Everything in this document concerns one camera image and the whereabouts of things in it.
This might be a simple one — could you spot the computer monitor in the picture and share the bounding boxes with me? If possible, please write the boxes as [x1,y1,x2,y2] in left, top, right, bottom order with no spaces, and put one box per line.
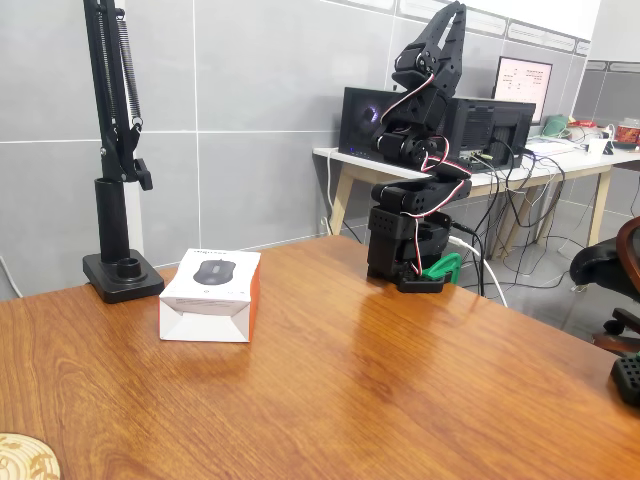
[492,56,554,126]

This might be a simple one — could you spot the round wooden coaster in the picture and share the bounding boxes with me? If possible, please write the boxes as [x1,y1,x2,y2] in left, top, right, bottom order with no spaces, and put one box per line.
[0,432,62,480]

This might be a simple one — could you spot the red tin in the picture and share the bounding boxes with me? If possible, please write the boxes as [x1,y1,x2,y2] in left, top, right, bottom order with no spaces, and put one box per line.
[613,123,640,148]

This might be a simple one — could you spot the green plastic table clamp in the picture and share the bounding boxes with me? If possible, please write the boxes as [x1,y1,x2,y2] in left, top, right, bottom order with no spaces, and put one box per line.
[418,252,464,281]

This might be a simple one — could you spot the white cable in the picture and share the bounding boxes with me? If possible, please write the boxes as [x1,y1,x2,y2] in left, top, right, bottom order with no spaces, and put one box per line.
[448,238,509,308]

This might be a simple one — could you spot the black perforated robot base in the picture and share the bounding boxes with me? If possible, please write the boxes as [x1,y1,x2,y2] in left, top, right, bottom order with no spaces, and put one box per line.
[609,352,640,407]

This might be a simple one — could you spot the green bag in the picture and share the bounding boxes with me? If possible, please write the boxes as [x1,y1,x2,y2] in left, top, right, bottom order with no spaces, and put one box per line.
[542,114,571,137]

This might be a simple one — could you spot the white desk wooden legs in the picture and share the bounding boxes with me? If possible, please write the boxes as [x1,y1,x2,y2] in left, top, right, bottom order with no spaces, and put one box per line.
[312,144,640,261]

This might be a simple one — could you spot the white orange mouse box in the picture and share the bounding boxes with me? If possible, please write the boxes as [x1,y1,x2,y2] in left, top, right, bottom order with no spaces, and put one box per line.
[158,248,262,344]

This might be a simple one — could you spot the black stand base clamp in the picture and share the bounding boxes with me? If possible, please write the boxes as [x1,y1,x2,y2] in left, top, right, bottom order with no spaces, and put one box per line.
[82,177,166,305]

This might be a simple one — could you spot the black computer case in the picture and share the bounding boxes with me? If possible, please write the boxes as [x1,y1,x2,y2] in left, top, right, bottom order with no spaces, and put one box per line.
[338,86,537,172]

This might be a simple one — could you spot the black office chair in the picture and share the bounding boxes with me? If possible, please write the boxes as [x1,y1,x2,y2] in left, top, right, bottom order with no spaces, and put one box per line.
[569,215,640,357]

